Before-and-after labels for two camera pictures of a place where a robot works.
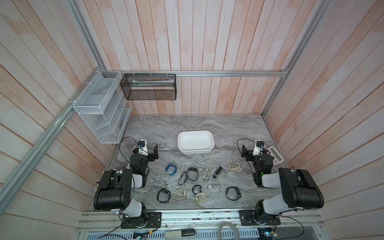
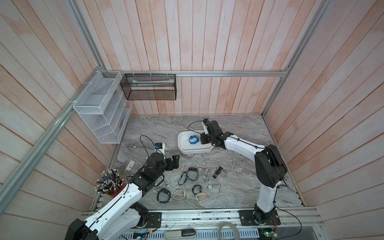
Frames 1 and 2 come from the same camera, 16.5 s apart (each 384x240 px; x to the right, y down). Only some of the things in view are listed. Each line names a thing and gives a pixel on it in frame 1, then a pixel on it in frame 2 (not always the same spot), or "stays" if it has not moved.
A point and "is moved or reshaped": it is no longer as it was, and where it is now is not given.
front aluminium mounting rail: x=302 y=221 stays
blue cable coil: x=171 y=169 is moved or reshaped
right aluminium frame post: x=323 y=6 stays
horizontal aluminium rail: x=268 y=72 stays
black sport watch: x=166 y=191 stays
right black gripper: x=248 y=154 → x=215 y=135
